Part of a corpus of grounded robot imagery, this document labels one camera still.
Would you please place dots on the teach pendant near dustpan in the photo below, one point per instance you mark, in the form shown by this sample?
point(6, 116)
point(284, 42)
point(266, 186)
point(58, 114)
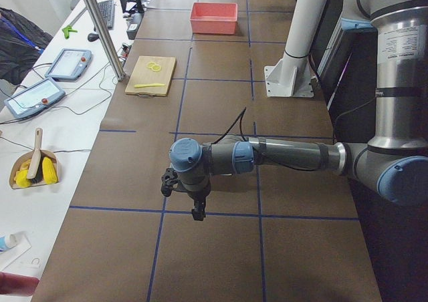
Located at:
point(34, 99)

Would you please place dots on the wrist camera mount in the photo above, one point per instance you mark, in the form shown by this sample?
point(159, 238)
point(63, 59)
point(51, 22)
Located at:
point(169, 179)

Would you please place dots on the pink plastic bin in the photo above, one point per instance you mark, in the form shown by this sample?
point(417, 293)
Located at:
point(214, 18)

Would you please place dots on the wooden cutting board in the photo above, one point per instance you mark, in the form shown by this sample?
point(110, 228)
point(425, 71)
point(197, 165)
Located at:
point(143, 75)

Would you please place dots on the aluminium frame post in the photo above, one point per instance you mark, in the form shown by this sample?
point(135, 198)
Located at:
point(105, 38)

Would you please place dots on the black keyboard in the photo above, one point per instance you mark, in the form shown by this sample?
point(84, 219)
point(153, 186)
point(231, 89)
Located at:
point(107, 9)

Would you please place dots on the teach pendant near bin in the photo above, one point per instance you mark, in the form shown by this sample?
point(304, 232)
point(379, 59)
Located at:
point(69, 65)

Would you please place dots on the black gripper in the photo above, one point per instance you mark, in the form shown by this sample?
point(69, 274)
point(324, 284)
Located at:
point(196, 199)

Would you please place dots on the lemon slice far from knife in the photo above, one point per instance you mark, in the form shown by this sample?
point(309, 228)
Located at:
point(151, 64)

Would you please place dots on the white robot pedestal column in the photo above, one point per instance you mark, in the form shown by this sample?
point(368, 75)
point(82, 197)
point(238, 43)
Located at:
point(290, 77)

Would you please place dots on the yellow plastic knife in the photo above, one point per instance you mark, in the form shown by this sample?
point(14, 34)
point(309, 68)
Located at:
point(138, 86)

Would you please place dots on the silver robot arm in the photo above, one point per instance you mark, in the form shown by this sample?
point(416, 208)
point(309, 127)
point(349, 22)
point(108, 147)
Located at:
point(390, 163)

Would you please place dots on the green plastic clip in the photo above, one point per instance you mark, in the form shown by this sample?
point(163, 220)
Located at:
point(67, 30)

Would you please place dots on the black computer mouse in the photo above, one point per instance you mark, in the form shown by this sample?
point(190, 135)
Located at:
point(92, 37)

